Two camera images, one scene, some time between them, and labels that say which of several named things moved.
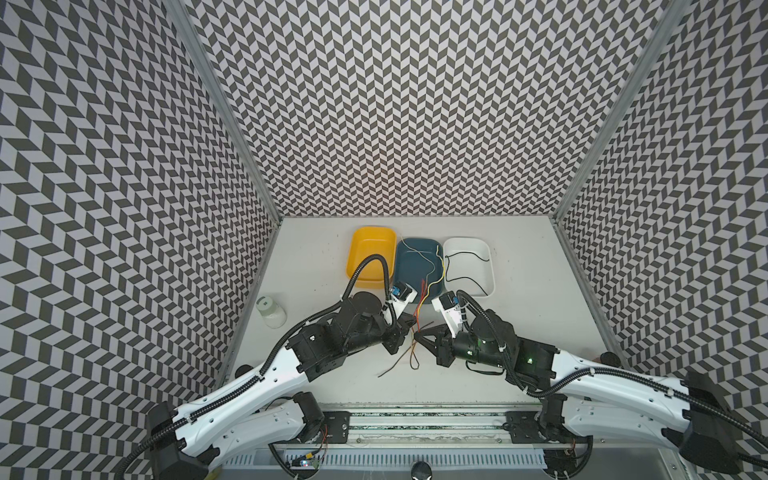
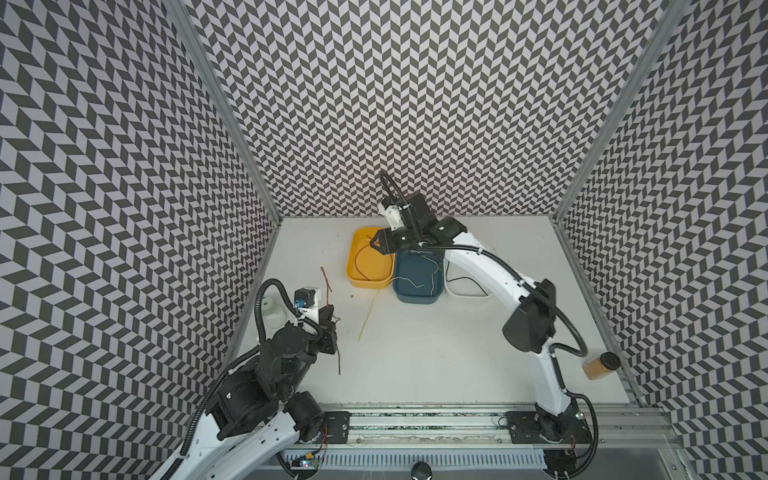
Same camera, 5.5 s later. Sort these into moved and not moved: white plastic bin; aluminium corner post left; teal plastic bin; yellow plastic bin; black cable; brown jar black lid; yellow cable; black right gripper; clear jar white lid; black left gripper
Moved: yellow cable; black right gripper; black left gripper
Not moved: black cable; teal plastic bin; yellow plastic bin; white plastic bin; clear jar white lid; aluminium corner post left; brown jar black lid
